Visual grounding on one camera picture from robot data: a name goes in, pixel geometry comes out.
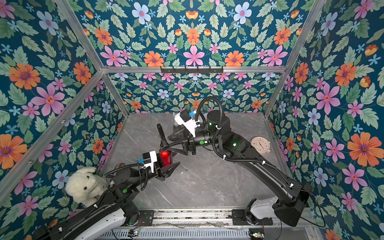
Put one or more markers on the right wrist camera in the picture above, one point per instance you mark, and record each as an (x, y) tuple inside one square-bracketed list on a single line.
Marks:
[(186, 119)]

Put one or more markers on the plaid cylinder pouch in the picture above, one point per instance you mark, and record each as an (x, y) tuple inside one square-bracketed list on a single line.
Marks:
[(119, 166)]

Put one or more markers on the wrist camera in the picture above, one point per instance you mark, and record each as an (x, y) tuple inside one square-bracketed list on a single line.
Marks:
[(186, 119), (148, 160)]

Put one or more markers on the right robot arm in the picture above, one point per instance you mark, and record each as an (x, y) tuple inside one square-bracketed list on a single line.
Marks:
[(208, 125)]

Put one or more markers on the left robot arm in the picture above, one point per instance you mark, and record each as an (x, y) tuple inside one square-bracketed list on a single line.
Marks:
[(113, 209)]

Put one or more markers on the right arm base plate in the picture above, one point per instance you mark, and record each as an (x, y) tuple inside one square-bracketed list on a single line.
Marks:
[(256, 213)]

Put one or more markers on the white plush dog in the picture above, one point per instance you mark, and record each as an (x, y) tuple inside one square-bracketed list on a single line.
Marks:
[(85, 187)]

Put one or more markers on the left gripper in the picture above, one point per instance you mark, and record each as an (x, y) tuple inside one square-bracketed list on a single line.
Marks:
[(160, 169)]

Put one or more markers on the pink round clock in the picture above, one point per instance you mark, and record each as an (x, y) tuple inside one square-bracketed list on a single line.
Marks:
[(261, 144)]

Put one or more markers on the red can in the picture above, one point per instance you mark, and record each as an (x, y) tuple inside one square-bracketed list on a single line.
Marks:
[(166, 158)]

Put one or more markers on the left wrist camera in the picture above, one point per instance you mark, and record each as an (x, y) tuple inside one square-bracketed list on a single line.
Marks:
[(148, 160)]

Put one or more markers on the black hook rail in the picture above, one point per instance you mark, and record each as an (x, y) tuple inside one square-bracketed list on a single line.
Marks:
[(192, 70)]

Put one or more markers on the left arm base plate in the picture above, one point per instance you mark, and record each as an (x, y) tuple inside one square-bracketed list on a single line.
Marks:
[(140, 218)]

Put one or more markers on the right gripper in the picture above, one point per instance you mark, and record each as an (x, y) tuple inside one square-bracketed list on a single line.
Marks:
[(186, 145)]

